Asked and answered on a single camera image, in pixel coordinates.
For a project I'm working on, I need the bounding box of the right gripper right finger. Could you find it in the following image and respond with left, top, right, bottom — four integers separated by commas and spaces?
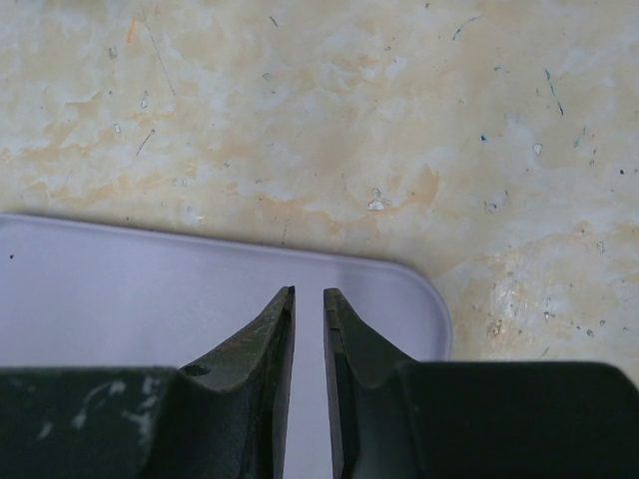
323, 288, 419, 478

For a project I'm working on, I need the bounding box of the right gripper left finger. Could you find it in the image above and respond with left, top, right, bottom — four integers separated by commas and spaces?
181, 286, 296, 478

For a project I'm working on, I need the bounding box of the lavender plastic tray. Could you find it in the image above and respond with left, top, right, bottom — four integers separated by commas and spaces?
1, 215, 451, 478

